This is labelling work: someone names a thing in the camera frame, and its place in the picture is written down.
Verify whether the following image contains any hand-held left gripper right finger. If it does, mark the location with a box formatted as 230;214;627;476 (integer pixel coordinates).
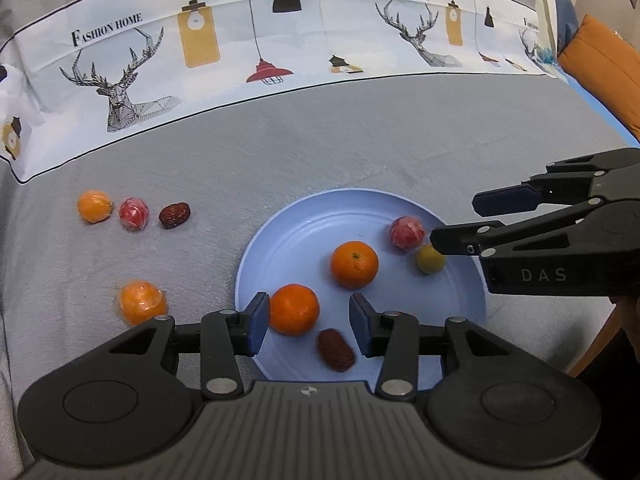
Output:
348;292;546;403

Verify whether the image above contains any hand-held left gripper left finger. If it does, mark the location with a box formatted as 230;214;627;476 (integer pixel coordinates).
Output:
75;292;271;402

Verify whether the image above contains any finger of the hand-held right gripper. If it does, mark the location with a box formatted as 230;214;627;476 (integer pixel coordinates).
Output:
472;148;640;217
430;200;607;259

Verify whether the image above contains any dried red date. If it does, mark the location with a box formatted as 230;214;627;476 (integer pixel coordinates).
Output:
318;328;357;373
158;202;192;230

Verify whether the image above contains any yellow-green round fruit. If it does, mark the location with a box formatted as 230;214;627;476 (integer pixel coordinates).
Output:
417;244;447;275

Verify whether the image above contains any orange mandarin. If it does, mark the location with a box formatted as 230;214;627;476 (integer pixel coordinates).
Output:
269;284;321;337
330;241;380;290

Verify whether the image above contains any plastic-wrapped red fruit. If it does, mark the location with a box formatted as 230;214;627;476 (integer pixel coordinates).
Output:
118;197;151;232
389;215;427;251

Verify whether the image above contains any blue plate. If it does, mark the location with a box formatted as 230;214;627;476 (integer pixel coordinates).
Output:
235;188;488;391

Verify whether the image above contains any person's right hand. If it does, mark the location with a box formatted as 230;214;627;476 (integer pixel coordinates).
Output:
611;296;640;356

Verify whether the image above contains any plastic-wrapped orange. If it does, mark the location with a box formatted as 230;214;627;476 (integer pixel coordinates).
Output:
76;189;113;224
116;280;168;327

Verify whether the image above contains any orange pillow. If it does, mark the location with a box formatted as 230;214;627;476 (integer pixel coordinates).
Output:
556;13;640;142

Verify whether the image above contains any blue pillow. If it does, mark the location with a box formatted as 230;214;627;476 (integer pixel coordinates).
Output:
546;0;582;57

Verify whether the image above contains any white printed cloth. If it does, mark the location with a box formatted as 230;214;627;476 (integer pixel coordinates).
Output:
0;0;571;187

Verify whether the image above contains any wooden bed frame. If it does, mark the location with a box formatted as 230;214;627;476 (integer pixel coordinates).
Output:
567;305;622;379

